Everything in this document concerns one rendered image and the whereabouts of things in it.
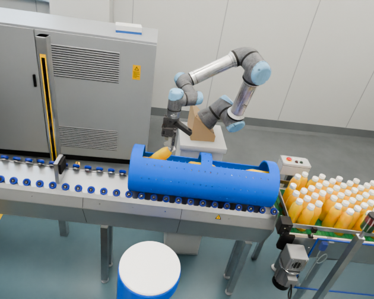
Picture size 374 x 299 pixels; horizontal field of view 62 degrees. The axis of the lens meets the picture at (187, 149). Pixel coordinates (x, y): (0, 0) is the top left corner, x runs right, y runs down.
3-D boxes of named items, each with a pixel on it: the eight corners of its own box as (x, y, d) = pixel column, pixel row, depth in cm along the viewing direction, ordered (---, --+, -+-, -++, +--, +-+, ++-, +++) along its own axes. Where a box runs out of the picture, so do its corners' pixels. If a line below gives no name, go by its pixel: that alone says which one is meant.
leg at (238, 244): (222, 273, 263) (241, 222, 228) (230, 273, 263) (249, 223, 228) (223, 279, 258) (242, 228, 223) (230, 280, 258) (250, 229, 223)
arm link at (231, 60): (249, 35, 174) (170, 72, 172) (259, 47, 168) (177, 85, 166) (250, 50, 184) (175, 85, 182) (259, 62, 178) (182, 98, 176)
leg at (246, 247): (224, 288, 251) (243, 237, 216) (231, 289, 252) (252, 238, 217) (225, 295, 246) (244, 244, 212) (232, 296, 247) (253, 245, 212)
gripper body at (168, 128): (162, 130, 178) (164, 111, 172) (177, 132, 179) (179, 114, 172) (161, 137, 172) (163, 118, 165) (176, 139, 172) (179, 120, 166)
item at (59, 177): (61, 173, 198) (59, 153, 190) (67, 174, 199) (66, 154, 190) (55, 183, 190) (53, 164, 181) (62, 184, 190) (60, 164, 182)
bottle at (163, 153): (153, 171, 187) (176, 155, 180) (145, 166, 182) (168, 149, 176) (151, 162, 192) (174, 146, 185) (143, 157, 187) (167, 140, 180)
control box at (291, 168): (276, 165, 228) (280, 154, 223) (302, 169, 230) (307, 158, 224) (279, 174, 220) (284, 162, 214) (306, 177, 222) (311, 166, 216)
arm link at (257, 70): (231, 117, 213) (262, 49, 171) (242, 133, 206) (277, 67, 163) (216, 120, 208) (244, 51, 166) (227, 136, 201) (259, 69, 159)
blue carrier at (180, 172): (133, 171, 208) (136, 134, 193) (260, 187, 214) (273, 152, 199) (126, 200, 184) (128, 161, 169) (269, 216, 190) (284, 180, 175)
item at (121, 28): (115, 30, 300) (115, 21, 296) (140, 32, 306) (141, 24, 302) (115, 33, 290) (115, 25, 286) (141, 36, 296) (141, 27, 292)
